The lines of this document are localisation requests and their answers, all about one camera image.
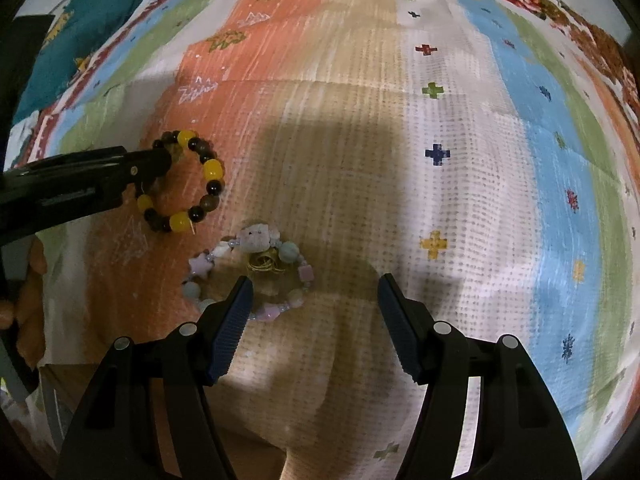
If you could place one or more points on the striped colourful cloth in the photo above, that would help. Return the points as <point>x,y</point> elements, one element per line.
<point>350,160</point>

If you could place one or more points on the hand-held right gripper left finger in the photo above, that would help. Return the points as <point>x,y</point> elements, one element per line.
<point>232,330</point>

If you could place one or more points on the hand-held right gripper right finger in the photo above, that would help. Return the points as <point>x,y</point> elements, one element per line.
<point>400,330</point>

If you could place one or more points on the teal printed pillow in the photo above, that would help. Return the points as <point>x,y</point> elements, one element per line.
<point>90,25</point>

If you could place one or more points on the grey white printed cloth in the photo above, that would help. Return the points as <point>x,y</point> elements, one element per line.
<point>22,135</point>

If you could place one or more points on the person's left hand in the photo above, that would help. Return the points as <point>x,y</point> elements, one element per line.
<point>30,330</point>

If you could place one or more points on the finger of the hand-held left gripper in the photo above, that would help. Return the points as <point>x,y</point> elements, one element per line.
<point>90,200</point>
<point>100,160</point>

